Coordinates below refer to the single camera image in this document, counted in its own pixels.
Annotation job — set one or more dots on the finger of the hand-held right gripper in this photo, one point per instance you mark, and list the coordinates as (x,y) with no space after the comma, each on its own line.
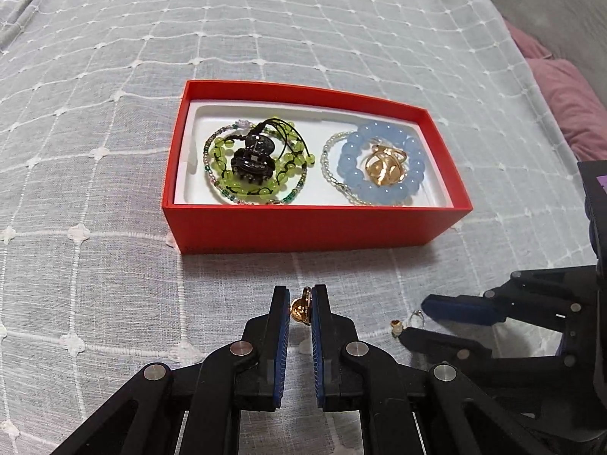
(436,341)
(455,308)

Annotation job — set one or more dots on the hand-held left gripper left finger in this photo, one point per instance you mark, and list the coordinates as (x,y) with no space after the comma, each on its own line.
(283,341)

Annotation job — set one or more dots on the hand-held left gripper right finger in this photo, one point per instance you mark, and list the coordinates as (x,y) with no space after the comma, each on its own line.
(317,341)

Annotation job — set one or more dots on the small gold earring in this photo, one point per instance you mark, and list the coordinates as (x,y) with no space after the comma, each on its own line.
(299,310)

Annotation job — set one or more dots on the red cardboard box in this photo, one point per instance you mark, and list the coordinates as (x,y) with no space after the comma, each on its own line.
(284,227)

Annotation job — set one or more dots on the gold hair clip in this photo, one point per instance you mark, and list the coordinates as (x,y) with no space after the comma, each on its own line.
(384,168)

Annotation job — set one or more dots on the black claw hair clip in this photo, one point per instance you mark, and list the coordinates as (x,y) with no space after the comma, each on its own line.
(251,161)

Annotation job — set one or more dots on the pink blanket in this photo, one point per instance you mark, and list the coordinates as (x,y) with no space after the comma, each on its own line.
(564,95)

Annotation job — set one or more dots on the grey checked blanket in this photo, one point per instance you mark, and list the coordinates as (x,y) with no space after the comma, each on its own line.
(95,151)

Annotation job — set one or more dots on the grey pillow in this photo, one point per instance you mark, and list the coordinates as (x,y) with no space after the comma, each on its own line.
(545,4)

